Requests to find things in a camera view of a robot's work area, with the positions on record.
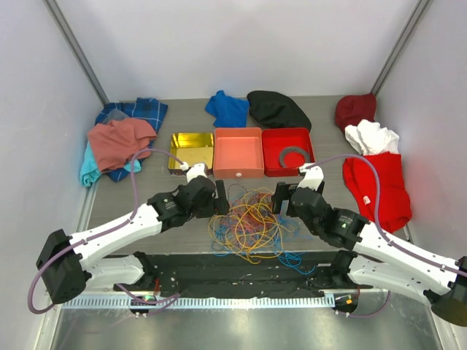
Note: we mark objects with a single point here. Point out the gold tin box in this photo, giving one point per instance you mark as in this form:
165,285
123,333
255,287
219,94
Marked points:
194,148

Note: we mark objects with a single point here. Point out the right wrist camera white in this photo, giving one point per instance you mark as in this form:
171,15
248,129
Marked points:
312,175

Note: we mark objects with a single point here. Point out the cyan cloth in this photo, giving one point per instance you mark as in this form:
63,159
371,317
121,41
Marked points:
89,167

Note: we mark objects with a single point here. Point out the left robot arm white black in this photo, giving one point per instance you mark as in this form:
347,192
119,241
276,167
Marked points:
70,264

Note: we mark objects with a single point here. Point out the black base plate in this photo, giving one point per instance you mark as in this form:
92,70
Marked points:
231,277

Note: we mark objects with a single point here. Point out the white cloth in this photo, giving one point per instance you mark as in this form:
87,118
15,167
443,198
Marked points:
369,138

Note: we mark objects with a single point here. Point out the salmon pink box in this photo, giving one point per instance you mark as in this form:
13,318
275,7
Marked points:
238,153

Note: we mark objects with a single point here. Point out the aluminium corner post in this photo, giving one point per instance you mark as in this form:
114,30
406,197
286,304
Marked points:
76,49
415,18

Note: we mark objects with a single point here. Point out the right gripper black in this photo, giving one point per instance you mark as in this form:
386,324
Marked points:
282,193

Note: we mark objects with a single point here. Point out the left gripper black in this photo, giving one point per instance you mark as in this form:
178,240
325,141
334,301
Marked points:
221,204

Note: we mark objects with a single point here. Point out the dark red cloth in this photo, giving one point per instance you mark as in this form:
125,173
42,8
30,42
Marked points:
350,110

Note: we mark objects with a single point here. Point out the left aluminium corner post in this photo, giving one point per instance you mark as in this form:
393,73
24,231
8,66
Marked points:
76,49

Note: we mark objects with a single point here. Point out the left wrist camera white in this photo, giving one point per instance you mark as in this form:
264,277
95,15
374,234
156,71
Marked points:
192,172

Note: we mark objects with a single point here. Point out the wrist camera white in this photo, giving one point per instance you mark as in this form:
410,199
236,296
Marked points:
192,172
312,175

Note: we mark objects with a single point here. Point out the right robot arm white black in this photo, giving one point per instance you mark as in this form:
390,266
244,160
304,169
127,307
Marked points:
372,257

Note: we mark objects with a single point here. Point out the black cloth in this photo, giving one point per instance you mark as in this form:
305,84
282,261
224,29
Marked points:
275,110

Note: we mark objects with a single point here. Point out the salmon pink shirt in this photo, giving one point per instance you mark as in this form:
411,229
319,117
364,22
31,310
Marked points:
115,143

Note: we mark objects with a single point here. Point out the white cable duct rail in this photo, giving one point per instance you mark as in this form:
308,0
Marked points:
123,301

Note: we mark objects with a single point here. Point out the red box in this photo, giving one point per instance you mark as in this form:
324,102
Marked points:
285,150

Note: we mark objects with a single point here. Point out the right aluminium corner post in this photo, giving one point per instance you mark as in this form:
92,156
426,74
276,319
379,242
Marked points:
415,18

